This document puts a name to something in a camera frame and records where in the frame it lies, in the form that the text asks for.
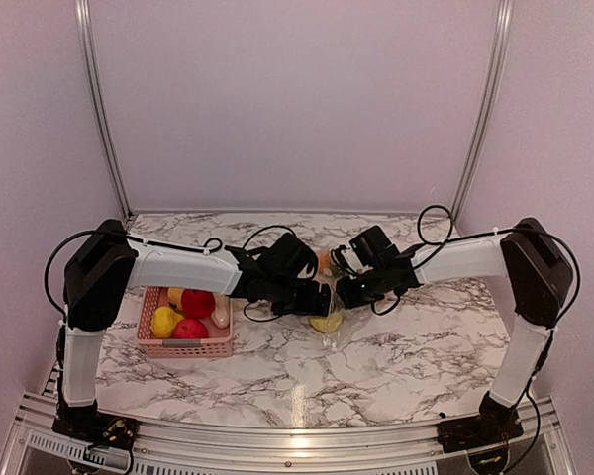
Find aluminium front rail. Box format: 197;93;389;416
0;388;580;475

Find orange fake tangerine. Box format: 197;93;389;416
317;250;332;272

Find clear zip top bag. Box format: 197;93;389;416
304;244;362;350

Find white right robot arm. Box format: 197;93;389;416
330;217;581;453

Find aluminium frame post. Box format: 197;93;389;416
74;0;133;221
451;0;515;223

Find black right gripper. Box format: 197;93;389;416
333;265;387;310

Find left aluminium frame post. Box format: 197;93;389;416
74;0;133;221

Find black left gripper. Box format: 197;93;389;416
267;274;336;317

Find pink perforated plastic basket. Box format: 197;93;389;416
137;287;234;358

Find right aluminium frame post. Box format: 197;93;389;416
451;0;515;223

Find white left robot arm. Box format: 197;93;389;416
52;219;332;446

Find pale green fake cabbage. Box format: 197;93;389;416
211;295;231;330

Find red fake tomato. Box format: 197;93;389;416
172;319;209;339

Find red fake apple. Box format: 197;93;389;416
180;289;216;320

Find yellow fake peach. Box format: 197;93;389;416
309;311;344;333

